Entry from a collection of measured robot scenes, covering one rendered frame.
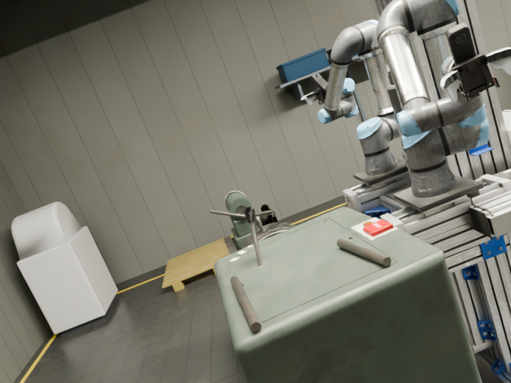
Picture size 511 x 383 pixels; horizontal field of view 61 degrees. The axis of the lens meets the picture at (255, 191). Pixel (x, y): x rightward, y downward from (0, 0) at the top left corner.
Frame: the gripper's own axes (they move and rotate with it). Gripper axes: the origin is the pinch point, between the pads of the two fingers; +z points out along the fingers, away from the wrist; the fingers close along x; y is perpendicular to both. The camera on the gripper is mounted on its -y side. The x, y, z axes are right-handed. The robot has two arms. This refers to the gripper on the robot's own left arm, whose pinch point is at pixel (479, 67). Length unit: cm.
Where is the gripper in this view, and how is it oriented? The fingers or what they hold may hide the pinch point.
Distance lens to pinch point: 103.0
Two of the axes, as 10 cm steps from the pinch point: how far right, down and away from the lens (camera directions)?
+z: -2.6, 3.1, -9.2
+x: -8.4, 3.9, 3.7
